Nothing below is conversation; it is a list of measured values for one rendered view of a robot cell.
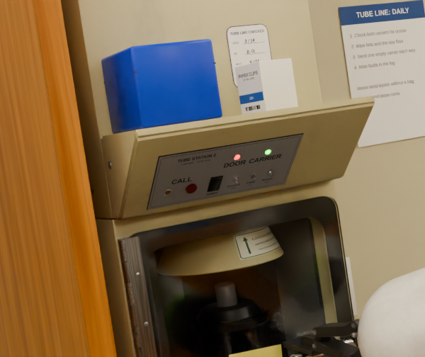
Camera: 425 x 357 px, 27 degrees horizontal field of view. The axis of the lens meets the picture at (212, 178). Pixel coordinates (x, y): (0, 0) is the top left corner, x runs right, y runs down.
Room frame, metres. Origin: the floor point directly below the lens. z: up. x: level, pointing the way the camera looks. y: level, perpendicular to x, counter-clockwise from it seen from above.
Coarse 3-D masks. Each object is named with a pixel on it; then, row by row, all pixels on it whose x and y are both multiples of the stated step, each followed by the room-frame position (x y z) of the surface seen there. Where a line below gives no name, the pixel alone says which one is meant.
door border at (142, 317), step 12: (132, 240) 1.05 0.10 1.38; (132, 252) 1.05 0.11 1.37; (132, 264) 1.05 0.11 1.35; (132, 276) 1.05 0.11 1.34; (144, 276) 1.05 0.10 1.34; (132, 288) 1.05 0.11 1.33; (144, 288) 1.05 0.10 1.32; (144, 300) 1.05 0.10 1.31; (132, 312) 1.04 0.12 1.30; (144, 312) 1.05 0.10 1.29; (132, 324) 1.04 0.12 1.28; (144, 324) 1.05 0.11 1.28; (144, 336) 1.05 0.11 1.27; (144, 348) 1.05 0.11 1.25; (156, 348) 1.05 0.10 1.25
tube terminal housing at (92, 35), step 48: (96, 0) 1.06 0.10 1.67; (144, 0) 1.09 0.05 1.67; (192, 0) 1.12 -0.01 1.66; (240, 0) 1.15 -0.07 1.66; (288, 0) 1.18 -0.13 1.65; (96, 48) 1.06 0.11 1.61; (288, 48) 1.18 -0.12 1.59; (96, 96) 1.06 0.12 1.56; (96, 144) 1.07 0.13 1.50; (96, 192) 1.09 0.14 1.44; (288, 192) 1.16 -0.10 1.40
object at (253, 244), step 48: (144, 240) 1.06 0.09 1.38; (192, 240) 1.08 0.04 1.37; (240, 240) 1.11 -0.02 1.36; (288, 240) 1.14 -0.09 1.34; (336, 240) 1.18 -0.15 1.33; (192, 288) 1.08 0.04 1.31; (240, 288) 1.11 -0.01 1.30; (288, 288) 1.14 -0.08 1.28; (336, 288) 1.17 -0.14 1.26; (192, 336) 1.08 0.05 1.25; (240, 336) 1.10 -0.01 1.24; (288, 336) 1.13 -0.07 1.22
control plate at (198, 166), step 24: (240, 144) 1.03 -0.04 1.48; (264, 144) 1.05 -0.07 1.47; (288, 144) 1.07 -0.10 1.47; (168, 168) 1.00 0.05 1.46; (192, 168) 1.02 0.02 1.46; (216, 168) 1.04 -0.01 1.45; (240, 168) 1.06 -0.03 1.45; (264, 168) 1.08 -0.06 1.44; (288, 168) 1.10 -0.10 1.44; (216, 192) 1.07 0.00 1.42; (240, 192) 1.09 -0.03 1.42
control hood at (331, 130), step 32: (160, 128) 0.97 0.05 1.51; (192, 128) 0.98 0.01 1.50; (224, 128) 1.00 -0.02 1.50; (256, 128) 1.02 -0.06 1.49; (288, 128) 1.05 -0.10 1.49; (320, 128) 1.08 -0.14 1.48; (352, 128) 1.11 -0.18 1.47; (128, 160) 0.98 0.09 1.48; (320, 160) 1.12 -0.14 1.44; (128, 192) 1.00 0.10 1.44; (256, 192) 1.11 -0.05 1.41
